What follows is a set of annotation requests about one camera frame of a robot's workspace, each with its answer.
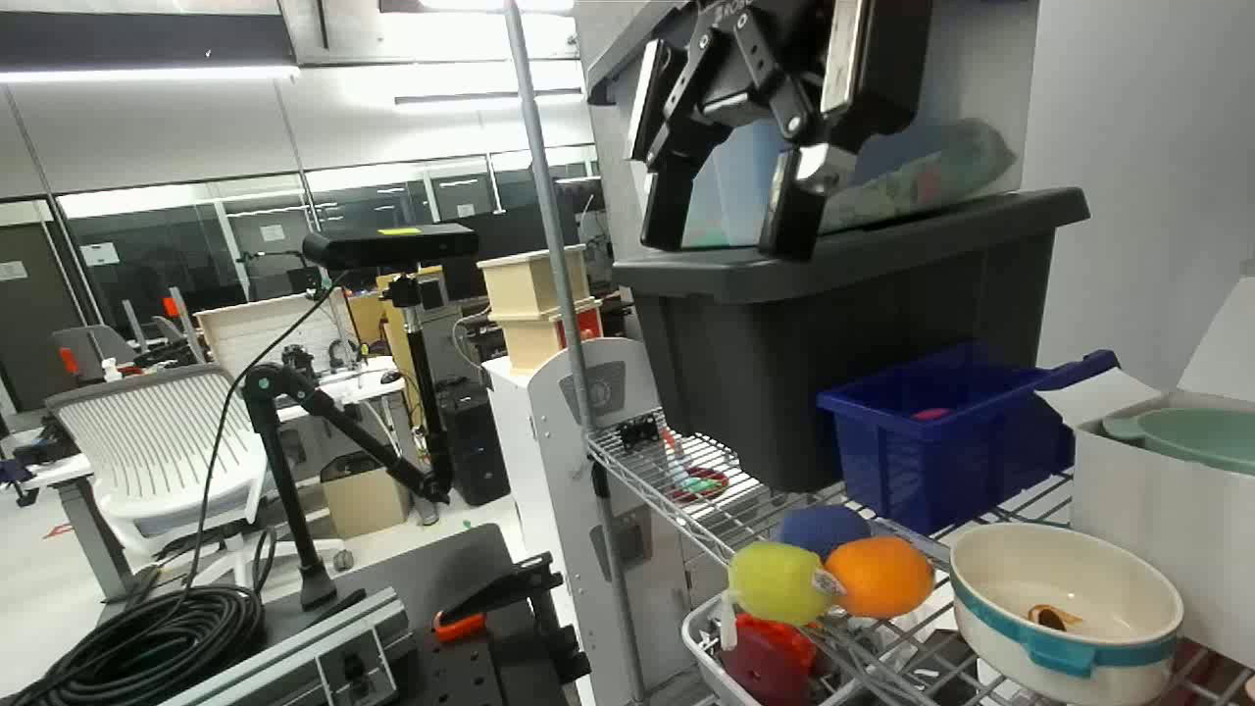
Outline coiled black cable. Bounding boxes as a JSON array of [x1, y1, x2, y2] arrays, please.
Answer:
[[3, 582, 269, 706]]

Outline aluminium extrusion rail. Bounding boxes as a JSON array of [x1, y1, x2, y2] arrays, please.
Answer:
[[162, 583, 417, 706]]

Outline red plastic item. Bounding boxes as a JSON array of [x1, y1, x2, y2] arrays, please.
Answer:
[[716, 614, 822, 706]]

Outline small brown cardboard box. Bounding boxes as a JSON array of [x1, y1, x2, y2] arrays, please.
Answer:
[[319, 451, 417, 540]]

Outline metal wire shelf rack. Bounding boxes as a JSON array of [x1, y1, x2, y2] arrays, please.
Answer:
[[503, 0, 1255, 706]]

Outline black stereo camera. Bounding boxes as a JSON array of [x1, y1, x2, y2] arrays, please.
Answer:
[[298, 219, 482, 284]]

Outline white bowl teal handles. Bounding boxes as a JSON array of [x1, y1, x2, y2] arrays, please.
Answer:
[[945, 522, 1190, 706]]

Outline blue fuzzy ball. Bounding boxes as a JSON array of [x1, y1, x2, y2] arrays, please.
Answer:
[[775, 502, 875, 560]]

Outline dark grey storage tote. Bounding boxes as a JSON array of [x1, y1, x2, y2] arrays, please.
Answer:
[[613, 186, 1096, 499]]

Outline white basket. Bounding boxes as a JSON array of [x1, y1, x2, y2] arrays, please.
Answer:
[[680, 587, 868, 706]]

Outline brown doll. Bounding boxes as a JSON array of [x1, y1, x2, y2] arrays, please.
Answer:
[[1024, 600, 1075, 637]]

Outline orange clamp handle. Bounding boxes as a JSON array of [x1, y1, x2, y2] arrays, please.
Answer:
[[428, 610, 493, 646]]

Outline blue plastic bin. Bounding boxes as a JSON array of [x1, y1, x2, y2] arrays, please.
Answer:
[[817, 340, 1120, 539]]

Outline translucent storage bin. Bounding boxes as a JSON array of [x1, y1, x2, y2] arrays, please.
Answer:
[[574, 0, 1042, 257]]

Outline black computer tower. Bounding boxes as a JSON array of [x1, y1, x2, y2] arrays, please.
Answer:
[[435, 378, 514, 509]]

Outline beige stacked containers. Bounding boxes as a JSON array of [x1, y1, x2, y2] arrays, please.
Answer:
[[475, 244, 583, 372]]

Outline white mesh office chair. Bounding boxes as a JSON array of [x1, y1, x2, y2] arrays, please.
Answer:
[[42, 365, 269, 560]]

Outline black camera stand pole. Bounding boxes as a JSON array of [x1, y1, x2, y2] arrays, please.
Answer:
[[383, 268, 463, 506]]

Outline orange fuzzy ball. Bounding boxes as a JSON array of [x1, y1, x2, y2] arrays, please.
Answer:
[[821, 533, 939, 623]]

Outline white panel board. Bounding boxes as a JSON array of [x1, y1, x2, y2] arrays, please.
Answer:
[[192, 292, 356, 386]]

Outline green bowl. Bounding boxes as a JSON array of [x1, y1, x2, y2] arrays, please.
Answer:
[[1096, 397, 1255, 479]]

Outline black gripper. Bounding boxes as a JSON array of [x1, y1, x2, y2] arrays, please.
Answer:
[[622, 0, 941, 263]]

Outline black work table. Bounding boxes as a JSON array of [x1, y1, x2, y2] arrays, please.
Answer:
[[350, 522, 591, 706]]

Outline yellow fuzzy ball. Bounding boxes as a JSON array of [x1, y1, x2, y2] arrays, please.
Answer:
[[724, 539, 848, 629]]

